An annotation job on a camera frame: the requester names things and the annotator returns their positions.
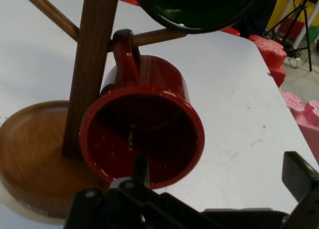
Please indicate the brown wooden mug tree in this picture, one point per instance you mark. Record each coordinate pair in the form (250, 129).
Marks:
(92, 64)

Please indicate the black tripod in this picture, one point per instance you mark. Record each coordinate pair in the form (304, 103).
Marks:
(296, 14)

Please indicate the red enamel mug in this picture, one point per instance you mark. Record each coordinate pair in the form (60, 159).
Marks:
(159, 74)

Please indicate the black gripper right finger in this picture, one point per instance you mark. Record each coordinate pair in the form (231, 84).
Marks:
(304, 184)

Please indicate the green enamel mug white print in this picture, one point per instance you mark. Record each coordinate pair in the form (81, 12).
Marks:
(199, 9)

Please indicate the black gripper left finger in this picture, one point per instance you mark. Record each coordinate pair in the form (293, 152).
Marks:
(112, 209)

